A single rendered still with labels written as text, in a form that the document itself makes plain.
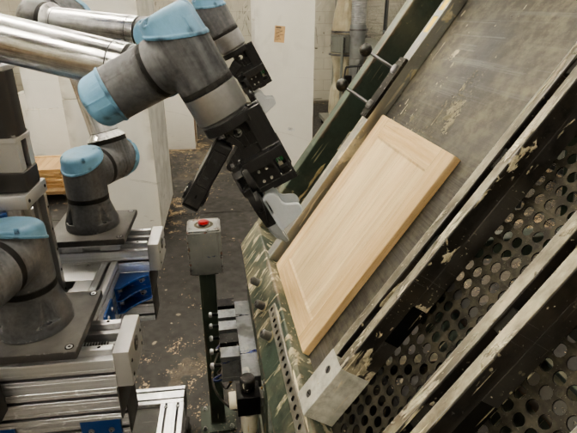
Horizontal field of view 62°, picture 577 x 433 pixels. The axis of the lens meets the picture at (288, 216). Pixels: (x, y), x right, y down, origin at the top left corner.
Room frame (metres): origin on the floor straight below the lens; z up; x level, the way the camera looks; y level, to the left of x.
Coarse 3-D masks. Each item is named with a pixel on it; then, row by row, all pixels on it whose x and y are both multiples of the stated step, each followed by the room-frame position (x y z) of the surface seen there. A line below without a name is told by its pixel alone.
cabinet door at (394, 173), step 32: (384, 128) 1.33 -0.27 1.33; (352, 160) 1.37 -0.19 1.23; (384, 160) 1.21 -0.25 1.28; (416, 160) 1.08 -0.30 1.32; (448, 160) 0.97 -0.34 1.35; (352, 192) 1.24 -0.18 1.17; (384, 192) 1.10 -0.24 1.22; (416, 192) 0.99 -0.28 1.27; (320, 224) 1.27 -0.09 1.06; (352, 224) 1.13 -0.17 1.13; (384, 224) 1.01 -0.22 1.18; (288, 256) 1.30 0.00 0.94; (320, 256) 1.15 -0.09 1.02; (352, 256) 1.03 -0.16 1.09; (384, 256) 0.94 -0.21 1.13; (288, 288) 1.17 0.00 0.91; (320, 288) 1.04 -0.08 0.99; (352, 288) 0.93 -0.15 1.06; (320, 320) 0.94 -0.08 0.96
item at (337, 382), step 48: (576, 48) 0.81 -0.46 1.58; (576, 96) 0.76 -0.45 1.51; (528, 144) 0.75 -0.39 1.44; (480, 192) 0.75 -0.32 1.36; (432, 240) 0.77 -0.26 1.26; (480, 240) 0.74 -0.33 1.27; (384, 288) 0.77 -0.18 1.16; (432, 288) 0.73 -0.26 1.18; (384, 336) 0.72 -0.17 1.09; (336, 384) 0.70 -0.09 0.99
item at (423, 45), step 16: (464, 0) 1.46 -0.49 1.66; (432, 16) 1.49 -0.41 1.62; (448, 16) 1.45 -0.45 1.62; (432, 32) 1.44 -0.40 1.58; (416, 48) 1.44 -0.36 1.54; (432, 48) 1.44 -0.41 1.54; (416, 64) 1.44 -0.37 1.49; (400, 80) 1.43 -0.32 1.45; (384, 96) 1.42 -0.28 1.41; (384, 112) 1.42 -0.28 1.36; (368, 128) 1.41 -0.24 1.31; (352, 144) 1.41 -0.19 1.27; (336, 160) 1.41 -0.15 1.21; (320, 176) 1.43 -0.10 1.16; (336, 176) 1.40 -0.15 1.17; (320, 192) 1.39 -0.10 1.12; (304, 208) 1.38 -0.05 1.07; (272, 256) 1.36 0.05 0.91
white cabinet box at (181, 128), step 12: (168, 108) 5.93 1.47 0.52; (180, 108) 5.95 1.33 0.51; (168, 120) 5.93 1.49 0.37; (180, 120) 5.95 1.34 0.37; (192, 120) 5.96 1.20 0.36; (168, 132) 5.93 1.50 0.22; (180, 132) 5.94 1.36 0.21; (192, 132) 5.96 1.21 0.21; (168, 144) 5.92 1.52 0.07; (180, 144) 5.94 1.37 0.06; (192, 144) 5.96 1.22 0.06
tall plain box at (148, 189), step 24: (96, 0) 3.29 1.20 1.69; (120, 0) 3.31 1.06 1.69; (144, 0) 3.70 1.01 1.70; (72, 96) 3.26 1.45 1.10; (72, 120) 3.26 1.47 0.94; (144, 120) 3.32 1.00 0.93; (72, 144) 3.25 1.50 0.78; (144, 144) 3.31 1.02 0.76; (144, 168) 3.31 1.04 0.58; (168, 168) 4.04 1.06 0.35; (120, 192) 3.29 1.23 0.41; (144, 192) 3.31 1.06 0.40; (168, 192) 3.88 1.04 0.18; (144, 216) 3.30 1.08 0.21
